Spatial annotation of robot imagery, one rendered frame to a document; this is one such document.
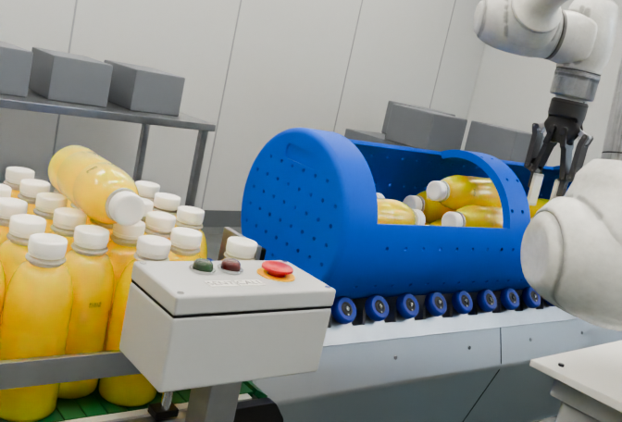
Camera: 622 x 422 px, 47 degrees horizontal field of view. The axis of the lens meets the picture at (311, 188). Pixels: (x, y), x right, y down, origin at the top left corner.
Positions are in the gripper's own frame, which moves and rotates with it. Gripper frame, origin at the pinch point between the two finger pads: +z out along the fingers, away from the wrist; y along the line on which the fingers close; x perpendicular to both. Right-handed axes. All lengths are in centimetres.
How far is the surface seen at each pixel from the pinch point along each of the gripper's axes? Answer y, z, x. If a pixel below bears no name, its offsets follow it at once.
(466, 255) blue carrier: -9.2, 10.5, 33.0
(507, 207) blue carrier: -7.5, 1.8, 22.6
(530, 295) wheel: -5.8, 20.5, 4.3
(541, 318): -7.0, 25.4, 0.1
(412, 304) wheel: -6.2, 20.6, 40.6
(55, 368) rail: -16, 21, 106
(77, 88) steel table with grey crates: 267, 19, 2
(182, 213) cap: 2, 8, 84
